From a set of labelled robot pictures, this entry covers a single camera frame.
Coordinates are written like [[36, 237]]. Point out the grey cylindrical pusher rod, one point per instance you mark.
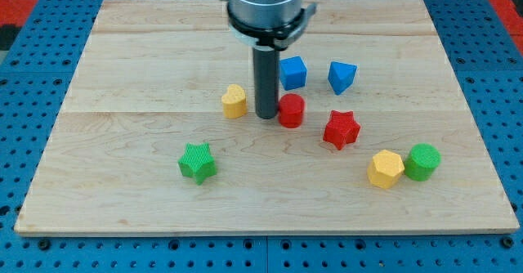
[[266, 87]]

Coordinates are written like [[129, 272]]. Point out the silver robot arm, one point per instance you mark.
[[268, 27]]

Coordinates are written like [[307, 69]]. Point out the yellow heart block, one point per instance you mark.
[[234, 102]]

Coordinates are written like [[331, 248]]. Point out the yellow hexagon block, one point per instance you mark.
[[385, 169]]

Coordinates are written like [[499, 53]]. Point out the blue cube block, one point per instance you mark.
[[293, 73]]

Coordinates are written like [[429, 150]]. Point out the red cylinder block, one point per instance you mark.
[[291, 110]]

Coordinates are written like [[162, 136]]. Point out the blue triangular prism block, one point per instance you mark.
[[341, 76]]

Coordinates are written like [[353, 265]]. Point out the red star block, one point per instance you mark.
[[341, 129]]

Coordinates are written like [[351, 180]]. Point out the green star block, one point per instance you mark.
[[197, 163]]

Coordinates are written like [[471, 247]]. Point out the wooden board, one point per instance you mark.
[[150, 80]]

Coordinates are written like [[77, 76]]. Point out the green cylinder block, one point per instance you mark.
[[422, 161]]

